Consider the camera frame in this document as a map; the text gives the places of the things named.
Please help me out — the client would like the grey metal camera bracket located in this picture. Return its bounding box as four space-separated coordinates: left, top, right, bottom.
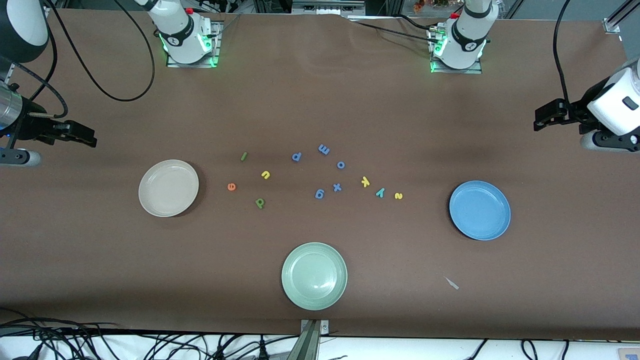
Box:
299 319 331 360

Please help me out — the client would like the pale green round plate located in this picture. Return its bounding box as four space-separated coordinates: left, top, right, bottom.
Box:
281 242 348 311

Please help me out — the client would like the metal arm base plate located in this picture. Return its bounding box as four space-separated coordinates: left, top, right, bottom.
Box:
166 22 222 68
430 27 483 75

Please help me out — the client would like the brown table mat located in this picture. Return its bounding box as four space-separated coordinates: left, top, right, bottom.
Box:
0 7 640 342

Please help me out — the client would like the long black arm cable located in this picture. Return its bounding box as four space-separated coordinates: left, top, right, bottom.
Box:
552 0 573 108
44 0 156 102

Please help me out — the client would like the beige round plate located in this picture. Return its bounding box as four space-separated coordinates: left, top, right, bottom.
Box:
138 159 200 218

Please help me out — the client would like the aluminium frame profile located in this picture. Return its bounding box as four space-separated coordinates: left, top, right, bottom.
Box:
602 0 640 35

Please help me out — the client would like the grey metal equipment box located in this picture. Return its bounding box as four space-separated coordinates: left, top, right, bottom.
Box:
291 0 367 17

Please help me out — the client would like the black cable tangle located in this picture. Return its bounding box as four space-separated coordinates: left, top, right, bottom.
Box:
0 306 301 360

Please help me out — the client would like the black base power cable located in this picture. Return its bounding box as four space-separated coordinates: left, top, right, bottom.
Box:
350 14 443 45

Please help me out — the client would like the blue round plate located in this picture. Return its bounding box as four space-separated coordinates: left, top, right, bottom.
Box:
449 180 512 241

